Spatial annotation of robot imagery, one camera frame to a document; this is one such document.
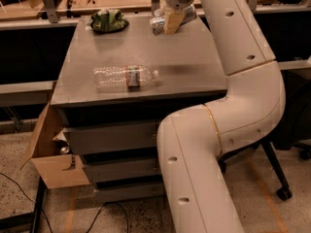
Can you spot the clear plastic water bottle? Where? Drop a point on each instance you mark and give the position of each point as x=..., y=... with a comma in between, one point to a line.
x=123, y=78

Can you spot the silver redbull can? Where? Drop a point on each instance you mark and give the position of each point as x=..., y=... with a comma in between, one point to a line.
x=157, y=22

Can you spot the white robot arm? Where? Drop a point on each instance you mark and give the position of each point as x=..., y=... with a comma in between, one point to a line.
x=190, y=141

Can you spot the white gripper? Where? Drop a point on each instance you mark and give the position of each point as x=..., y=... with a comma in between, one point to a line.
x=173, y=18

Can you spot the cardboard box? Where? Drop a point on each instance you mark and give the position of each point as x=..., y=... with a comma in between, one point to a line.
x=56, y=170

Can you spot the can inside cardboard box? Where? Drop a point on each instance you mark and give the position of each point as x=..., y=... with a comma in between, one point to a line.
x=64, y=150

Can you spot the black metal floor stand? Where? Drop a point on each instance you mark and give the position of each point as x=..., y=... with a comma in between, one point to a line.
x=29, y=221

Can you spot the black office chair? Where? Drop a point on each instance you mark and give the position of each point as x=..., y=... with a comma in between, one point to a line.
x=294, y=127

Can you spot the grey drawer cabinet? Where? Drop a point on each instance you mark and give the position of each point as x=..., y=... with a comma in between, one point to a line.
x=114, y=133

